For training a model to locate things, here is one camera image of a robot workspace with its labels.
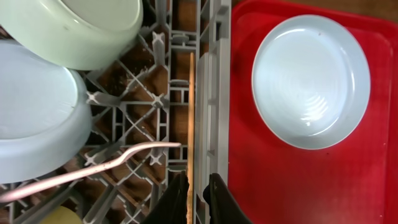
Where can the green bowl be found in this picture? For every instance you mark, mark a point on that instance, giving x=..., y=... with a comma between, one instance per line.
x=77, y=34

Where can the small light blue bowl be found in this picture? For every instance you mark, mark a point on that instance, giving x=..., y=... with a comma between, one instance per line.
x=45, y=119

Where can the grey dishwasher rack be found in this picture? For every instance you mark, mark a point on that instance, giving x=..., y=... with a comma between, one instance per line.
x=143, y=96

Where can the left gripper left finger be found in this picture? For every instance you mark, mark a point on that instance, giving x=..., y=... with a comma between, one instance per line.
x=172, y=206

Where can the white plastic fork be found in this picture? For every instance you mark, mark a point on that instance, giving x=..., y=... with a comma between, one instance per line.
x=45, y=184

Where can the wooden chopstick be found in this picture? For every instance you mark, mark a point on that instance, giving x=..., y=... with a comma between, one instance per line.
x=190, y=149

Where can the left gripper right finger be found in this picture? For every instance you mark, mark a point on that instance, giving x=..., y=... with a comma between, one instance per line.
x=223, y=208

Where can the large light blue plate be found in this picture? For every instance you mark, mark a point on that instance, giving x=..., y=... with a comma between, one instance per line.
x=310, y=82

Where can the yellow plastic cup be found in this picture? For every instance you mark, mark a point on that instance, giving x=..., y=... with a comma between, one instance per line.
x=62, y=215

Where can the red plastic tray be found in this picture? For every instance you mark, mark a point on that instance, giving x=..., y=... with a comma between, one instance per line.
x=354, y=181

